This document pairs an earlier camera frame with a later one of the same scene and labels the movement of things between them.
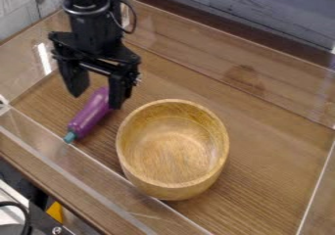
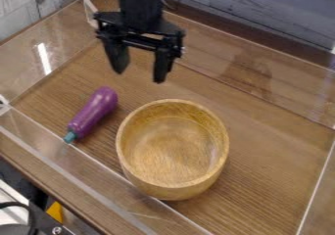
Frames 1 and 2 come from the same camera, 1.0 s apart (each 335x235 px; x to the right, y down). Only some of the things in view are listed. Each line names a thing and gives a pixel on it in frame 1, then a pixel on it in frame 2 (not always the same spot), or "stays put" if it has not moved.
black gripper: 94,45 → 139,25
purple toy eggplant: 89,115 stays put
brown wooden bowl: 171,147 stays put
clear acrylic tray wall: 219,147 stays put
